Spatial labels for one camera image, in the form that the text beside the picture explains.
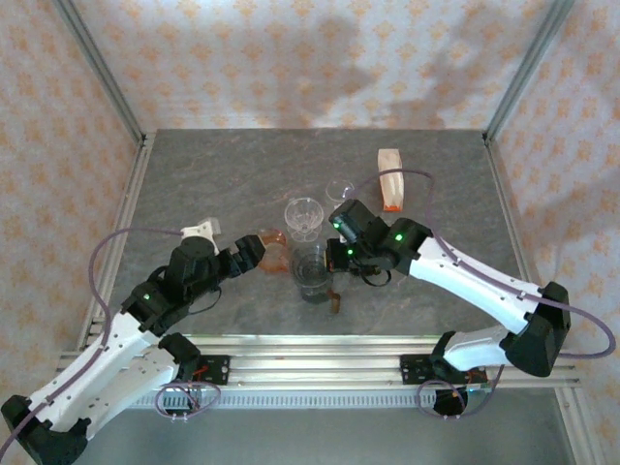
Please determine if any orange glass server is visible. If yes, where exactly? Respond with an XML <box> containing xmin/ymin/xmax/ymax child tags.
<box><xmin>257</xmin><ymin>227</ymin><xmax>292</xmax><ymax>277</ymax></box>

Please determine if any clear glass dripper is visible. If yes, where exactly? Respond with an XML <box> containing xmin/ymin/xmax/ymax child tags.
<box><xmin>283</xmin><ymin>197</ymin><xmax>325</xmax><ymax>242</ymax></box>

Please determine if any clear glass server wooden handle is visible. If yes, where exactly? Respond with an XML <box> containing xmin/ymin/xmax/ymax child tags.
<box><xmin>325</xmin><ymin>178</ymin><xmax>359</xmax><ymax>205</ymax></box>

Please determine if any coffee filter pack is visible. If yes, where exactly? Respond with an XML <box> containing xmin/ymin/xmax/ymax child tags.
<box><xmin>377</xmin><ymin>147</ymin><xmax>407</xmax><ymax>213</ymax></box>

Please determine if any small green circuit board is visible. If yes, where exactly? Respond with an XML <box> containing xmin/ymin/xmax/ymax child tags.
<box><xmin>464</xmin><ymin>380</ymin><xmax>493</xmax><ymax>403</ymax></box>

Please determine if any patterned fabric backdrop panel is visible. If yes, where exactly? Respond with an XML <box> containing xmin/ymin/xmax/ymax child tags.
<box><xmin>72</xmin><ymin>0</ymin><xmax>558</xmax><ymax>132</ymax></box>
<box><xmin>0</xmin><ymin>0</ymin><xmax>141</xmax><ymax>403</ymax></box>
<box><xmin>488</xmin><ymin>0</ymin><xmax>620</xmax><ymax>465</ymax></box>

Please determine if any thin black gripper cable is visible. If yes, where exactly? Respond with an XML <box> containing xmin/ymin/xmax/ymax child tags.
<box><xmin>358</xmin><ymin>266</ymin><xmax>392</xmax><ymax>289</ymax></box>

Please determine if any aluminium table side rail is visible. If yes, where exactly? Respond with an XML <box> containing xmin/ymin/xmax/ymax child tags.
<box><xmin>76</xmin><ymin>135</ymin><xmax>157</xmax><ymax>353</ymax></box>
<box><xmin>483</xmin><ymin>138</ymin><xmax>590</xmax><ymax>465</ymax></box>

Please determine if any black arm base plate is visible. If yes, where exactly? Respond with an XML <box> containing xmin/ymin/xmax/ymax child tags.
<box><xmin>399</xmin><ymin>355</ymin><xmax>437</xmax><ymax>388</ymax></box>
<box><xmin>193</xmin><ymin>355</ymin><xmax>232</xmax><ymax>388</ymax></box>

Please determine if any aluminium mounting rail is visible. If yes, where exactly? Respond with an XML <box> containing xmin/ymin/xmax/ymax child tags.
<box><xmin>56</xmin><ymin>333</ymin><xmax>582</xmax><ymax>388</ymax></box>

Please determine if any purple cable loop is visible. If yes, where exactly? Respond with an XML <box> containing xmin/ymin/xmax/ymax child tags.
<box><xmin>416</xmin><ymin>362</ymin><xmax>505</xmax><ymax>421</ymax></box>
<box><xmin>154</xmin><ymin>380</ymin><xmax>223</xmax><ymax>421</ymax></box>

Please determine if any slotted white cable duct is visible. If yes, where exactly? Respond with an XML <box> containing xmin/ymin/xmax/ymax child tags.
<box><xmin>130</xmin><ymin>391</ymin><xmax>440</xmax><ymax>411</ymax></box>

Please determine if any aluminium frame post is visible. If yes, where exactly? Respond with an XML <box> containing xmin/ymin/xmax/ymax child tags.
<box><xmin>483</xmin><ymin>0</ymin><xmax>577</xmax><ymax>146</ymax></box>
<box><xmin>51</xmin><ymin>0</ymin><xmax>149</xmax><ymax>146</ymax></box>

